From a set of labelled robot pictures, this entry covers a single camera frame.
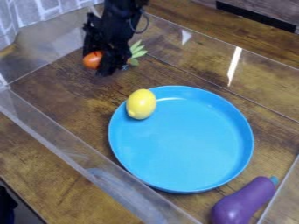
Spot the orange toy carrot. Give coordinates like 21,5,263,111
83,40,147,70

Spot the blue round plate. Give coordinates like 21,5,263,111
109,86,255,193

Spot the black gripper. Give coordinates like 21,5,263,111
83,5,143,77

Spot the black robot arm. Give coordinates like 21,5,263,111
83,0,150,76

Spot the yellow toy lemon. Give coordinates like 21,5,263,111
126,88,157,120

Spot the purple toy eggplant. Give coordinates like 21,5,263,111
210,176,279,224

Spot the clear acrylic enclosure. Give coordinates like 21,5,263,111
0,0,299,224

